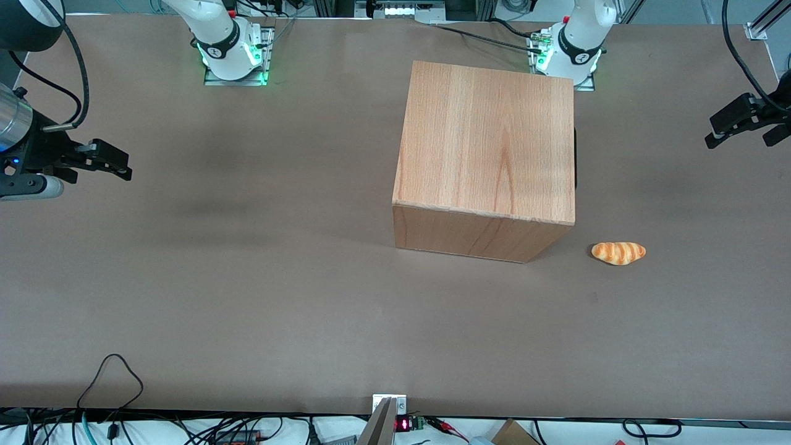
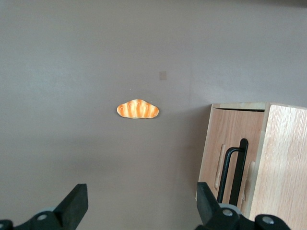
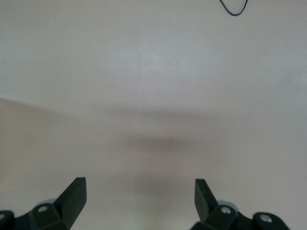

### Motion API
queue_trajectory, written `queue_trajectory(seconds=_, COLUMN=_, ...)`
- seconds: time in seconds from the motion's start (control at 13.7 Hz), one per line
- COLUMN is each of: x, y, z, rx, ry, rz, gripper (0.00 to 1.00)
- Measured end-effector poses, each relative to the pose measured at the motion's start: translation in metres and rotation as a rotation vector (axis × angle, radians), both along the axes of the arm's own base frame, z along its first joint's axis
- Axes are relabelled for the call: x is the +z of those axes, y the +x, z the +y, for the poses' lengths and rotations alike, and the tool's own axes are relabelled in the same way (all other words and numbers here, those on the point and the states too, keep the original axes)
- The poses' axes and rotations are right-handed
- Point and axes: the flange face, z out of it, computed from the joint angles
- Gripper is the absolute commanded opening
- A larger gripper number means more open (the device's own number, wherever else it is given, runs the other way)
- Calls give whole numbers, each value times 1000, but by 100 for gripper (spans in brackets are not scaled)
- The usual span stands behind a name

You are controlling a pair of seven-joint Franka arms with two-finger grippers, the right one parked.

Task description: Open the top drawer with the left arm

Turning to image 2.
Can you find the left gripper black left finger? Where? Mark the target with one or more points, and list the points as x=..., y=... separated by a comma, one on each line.
x=72, y=206

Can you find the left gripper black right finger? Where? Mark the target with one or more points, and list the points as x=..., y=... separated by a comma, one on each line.
x=208, y=206

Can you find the light wooden cabinet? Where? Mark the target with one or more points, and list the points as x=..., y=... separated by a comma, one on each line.
x=283, y=167

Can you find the orange striped toy bread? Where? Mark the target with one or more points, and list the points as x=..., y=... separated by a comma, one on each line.
x=138, y=109

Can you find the small beige tape patch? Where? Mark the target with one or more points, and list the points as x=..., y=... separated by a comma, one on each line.
x=163, y=75

